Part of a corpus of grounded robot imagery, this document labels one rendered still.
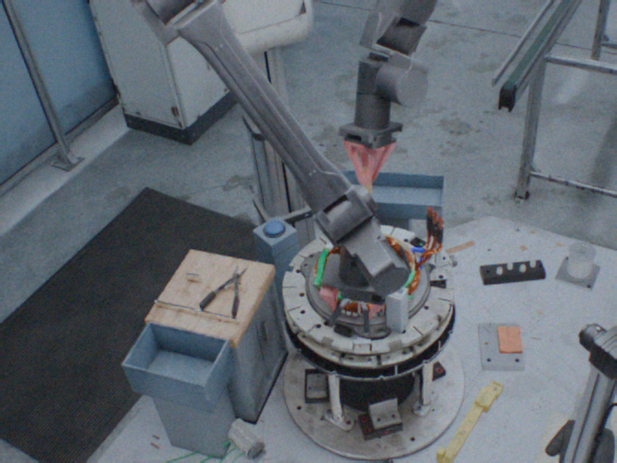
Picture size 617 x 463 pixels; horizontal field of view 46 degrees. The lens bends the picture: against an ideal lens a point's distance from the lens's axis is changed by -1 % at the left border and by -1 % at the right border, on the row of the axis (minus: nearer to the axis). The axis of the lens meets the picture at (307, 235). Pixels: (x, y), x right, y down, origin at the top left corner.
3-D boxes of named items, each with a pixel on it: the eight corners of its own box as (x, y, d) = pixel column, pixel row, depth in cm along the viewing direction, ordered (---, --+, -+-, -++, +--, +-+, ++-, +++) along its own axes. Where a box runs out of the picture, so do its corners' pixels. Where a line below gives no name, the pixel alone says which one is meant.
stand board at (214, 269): (236, 348, 135) (234, 340, 134) (147, 327, 141) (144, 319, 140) (275, 273, 149) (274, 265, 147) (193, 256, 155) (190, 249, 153)
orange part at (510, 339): (522, 354, 158) (523, 351, 158) (499, 353, 159) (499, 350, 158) (519, 329, 163) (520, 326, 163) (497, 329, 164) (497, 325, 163)
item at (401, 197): (442, 265, 182) (445, 174, 163) (439, 296, 175) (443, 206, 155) (343, 257, 187) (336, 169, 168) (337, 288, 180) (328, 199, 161)
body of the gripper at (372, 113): (403, 134, 121) (408, 90, 118) (371, 146, 114) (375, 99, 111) (369, 127, 125) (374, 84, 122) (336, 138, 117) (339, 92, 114)
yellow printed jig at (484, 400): (451, 469, 141) (452, 461, 139) (436, 460, 143) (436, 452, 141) (503, 389, 154) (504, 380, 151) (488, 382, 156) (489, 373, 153)
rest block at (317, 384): (327, 377, 156) (326, 370, 155) (327, 398, 152) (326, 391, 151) (308, 378, 157) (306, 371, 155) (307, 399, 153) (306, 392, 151)
